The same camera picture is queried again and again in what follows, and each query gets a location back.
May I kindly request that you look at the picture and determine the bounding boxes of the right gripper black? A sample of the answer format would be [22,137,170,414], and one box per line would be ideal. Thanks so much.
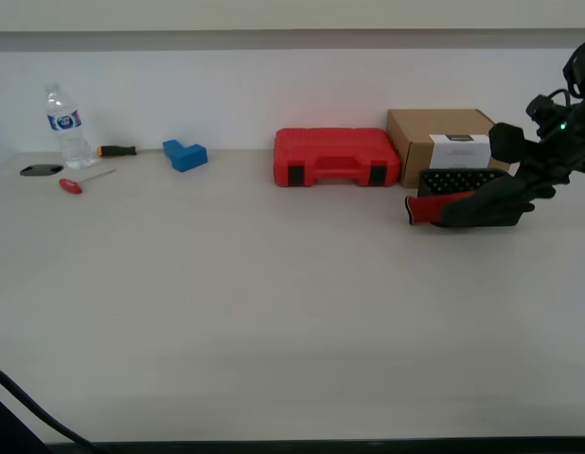
[488,101,585,191]

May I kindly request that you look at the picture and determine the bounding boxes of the red and black work glove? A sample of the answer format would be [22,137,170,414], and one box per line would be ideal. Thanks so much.
[403,177,558,229]

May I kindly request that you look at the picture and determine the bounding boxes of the black perforated basket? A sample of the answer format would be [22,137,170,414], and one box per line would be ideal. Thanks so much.
[417,167,512,200]

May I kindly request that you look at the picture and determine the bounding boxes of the brown cardboard box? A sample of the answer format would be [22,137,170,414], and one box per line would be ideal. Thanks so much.
[385,109,515,189]

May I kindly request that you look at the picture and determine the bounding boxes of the red plastic tool case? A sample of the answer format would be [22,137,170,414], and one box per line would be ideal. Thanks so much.
[274,127,401,188]

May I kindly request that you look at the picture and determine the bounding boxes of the blue plastic block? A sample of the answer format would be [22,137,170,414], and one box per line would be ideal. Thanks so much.
[161,139,209,174]

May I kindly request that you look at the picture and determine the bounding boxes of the clear plastic water bottle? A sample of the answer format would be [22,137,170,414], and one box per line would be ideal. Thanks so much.
[43,82,97,170]

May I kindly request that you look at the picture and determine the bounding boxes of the black oval grommet cover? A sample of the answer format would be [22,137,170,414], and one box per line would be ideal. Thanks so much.
[19,164,65,178]

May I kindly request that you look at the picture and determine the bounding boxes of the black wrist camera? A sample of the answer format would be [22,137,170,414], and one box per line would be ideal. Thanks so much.
[524,93,561,125]

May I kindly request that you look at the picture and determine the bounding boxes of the orange black handled screwdriver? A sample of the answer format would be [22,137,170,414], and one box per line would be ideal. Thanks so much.
[96,145,166,158]

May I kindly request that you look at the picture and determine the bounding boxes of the black cable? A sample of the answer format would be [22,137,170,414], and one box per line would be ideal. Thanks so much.
[0,362,112,454]

